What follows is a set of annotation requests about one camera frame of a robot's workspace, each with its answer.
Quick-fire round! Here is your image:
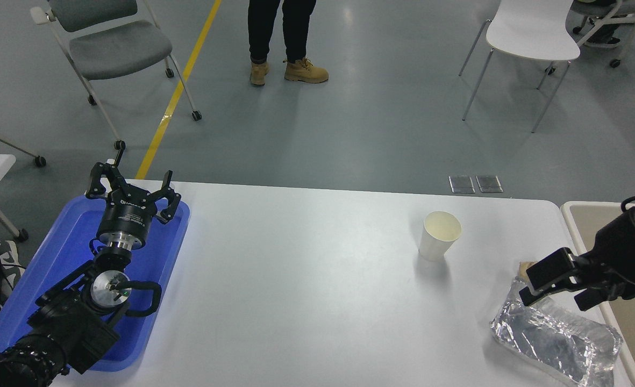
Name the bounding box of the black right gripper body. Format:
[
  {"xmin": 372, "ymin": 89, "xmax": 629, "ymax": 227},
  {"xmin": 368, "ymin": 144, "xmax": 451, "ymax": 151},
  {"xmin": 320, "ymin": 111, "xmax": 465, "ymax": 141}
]
[{"xmin": 586, "ymin": 211, "xmax": 635, "ymax": 299}]

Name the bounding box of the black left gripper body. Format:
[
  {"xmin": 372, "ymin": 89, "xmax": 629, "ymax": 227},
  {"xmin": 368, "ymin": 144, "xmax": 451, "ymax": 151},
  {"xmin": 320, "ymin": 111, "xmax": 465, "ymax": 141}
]
[{"xmin": 97, "ymin": 197, "xmax": 157, "ymax": 249}]

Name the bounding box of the white paper cup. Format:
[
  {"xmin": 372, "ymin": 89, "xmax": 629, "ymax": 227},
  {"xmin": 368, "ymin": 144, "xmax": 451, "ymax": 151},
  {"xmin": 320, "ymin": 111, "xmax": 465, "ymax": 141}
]
[{"xmin": 418, "ymin": 211, "xmax": 462, "ymax": 263}]

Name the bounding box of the blue plastic tray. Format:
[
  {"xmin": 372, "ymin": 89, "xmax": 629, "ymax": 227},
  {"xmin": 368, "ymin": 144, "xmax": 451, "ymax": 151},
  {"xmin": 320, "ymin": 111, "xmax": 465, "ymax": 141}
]
[{"xmin": 0, "ymin": 195, "xmax": 191, "ymax": 372}]

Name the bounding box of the grey chair base with castor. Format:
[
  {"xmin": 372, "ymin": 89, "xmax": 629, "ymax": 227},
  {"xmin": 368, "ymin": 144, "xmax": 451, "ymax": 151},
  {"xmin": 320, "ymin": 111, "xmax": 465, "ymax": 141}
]
[{"xmin": 0, "ymin": 113, "xmax": 47, "ymax": 167}]

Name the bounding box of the grey padded chair on castors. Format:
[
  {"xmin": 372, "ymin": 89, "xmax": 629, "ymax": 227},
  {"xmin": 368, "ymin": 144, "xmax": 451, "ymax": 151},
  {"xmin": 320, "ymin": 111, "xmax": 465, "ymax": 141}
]
[
  {"xmin": 570, "ymin": 0, "xmax": 635, "ymax": 69},
  {"xmin": 31, "ymin": 0, "xmax": 203, "ymax": 151}
]

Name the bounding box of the person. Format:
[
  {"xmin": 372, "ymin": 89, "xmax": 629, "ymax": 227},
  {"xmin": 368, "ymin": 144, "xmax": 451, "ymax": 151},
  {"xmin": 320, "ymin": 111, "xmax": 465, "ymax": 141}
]
[{"xmin": 247, "ymin": 0, "xmax": 330, "ymax": 87}]

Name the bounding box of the white plastic chair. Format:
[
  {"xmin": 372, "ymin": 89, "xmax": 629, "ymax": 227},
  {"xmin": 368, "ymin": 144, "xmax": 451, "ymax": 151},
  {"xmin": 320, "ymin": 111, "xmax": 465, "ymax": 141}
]
[{"xmin": 459, "ymin": 0, "xmax": 581, "ymax": 134}]

